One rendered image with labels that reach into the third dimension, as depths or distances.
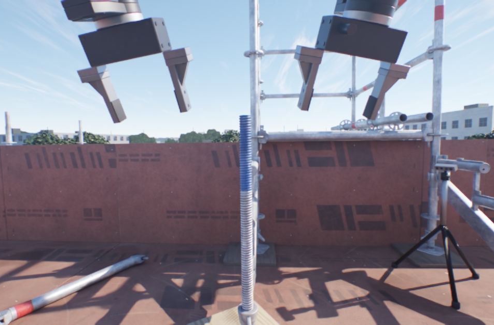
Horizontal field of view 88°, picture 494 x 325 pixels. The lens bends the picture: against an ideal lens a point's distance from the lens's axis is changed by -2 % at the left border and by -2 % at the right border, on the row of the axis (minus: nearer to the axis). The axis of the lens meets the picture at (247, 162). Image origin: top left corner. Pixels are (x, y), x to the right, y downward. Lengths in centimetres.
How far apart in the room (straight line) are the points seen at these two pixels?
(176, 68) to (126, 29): 9
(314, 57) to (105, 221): 189
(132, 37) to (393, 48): 42
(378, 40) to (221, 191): 146
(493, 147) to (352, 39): 187
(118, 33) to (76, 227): 190
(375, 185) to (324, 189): 33
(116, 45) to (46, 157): 187
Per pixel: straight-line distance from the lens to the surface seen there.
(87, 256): 198
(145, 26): 47
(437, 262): 185
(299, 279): 147
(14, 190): 252
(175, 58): 46
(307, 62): 46
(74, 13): 44
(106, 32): 50
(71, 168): 220
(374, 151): 187
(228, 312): 120
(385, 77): 53
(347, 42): 47
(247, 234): 85
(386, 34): 50
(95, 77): 54
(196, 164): 179
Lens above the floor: 69
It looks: 4 degrees down
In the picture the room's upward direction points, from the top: 1 degrees counter-clockwise
